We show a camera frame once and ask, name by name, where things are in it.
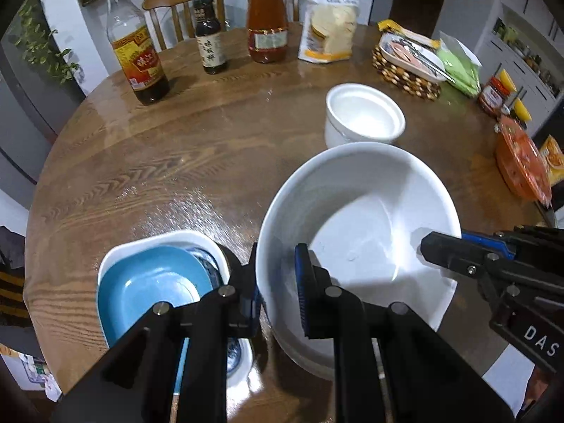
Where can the metal tongs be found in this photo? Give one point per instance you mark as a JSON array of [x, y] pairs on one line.
[[429, 59]]

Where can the yellow packet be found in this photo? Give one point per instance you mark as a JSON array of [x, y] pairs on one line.
[[409, 31]]

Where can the white oblong tray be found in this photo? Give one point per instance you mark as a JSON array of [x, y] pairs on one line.
[[392, 55]]

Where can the white and yellow flour bag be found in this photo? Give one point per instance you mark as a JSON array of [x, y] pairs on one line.
[[330, 26]]

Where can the pink item in tray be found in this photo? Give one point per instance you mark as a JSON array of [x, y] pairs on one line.
[[403, 50]]

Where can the grey refrigerator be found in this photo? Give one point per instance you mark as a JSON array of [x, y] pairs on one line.
[[26, 110]]

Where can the vinegar bottle with yellow cap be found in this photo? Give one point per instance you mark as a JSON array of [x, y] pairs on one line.
[[136, 61]]

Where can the chair with dark cloth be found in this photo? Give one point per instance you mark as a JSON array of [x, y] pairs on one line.
[[13, 273]]

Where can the person's right hand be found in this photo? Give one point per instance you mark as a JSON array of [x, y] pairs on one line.
[[536, 387]]

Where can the small dark soy sauce bottle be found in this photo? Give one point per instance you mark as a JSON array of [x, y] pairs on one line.
[[210, 48]]

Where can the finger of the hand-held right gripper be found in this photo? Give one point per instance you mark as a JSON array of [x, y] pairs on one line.
[[449, 251], [489, 243]]

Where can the orange snack packet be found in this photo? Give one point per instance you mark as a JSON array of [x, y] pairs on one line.
[[554, 156]]

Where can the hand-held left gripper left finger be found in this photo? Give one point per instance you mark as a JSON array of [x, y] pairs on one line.
[[252, 308]]

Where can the bags on floor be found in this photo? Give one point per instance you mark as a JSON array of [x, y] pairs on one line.
[[31, 370]]

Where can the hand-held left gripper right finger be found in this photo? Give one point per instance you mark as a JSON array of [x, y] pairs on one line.
[[304, 291]]

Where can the beaded woven basket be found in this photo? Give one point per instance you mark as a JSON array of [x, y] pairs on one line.
[[405, 79]]

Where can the orange wrapped bowl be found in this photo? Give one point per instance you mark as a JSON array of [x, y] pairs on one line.
[[522, 158]]

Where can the medium white bowl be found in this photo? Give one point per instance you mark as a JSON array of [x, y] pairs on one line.
[[352, 185]]

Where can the hanging green plant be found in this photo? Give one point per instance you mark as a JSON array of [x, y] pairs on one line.
[[44, 44]]

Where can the green bag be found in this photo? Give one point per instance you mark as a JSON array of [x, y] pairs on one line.
[[460, 68]]

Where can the small white lipped bowl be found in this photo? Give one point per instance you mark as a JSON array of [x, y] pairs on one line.
[[365, 112]]

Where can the yellow capped bottle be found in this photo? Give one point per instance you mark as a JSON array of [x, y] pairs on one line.
[[507, 80], [523, 110]]

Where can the red chili sauce jar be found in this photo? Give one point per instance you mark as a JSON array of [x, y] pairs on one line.
[[493, 99]]

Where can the white cabinet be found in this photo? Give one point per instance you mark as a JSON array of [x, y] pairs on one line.
[[528, 31]]

